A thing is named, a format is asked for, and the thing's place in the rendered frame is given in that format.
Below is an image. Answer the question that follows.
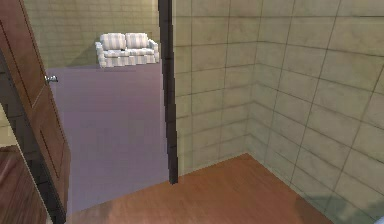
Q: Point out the white striped sofa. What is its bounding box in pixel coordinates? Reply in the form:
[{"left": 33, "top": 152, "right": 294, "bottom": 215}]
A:
[{"left": 94, "top": 32, "right": 160, "bottom": 69}]

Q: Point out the brown wooden room door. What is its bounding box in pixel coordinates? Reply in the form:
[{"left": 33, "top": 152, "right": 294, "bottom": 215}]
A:
[{"left": 0, "top": 0, "right": 72, "bottom": 219}]

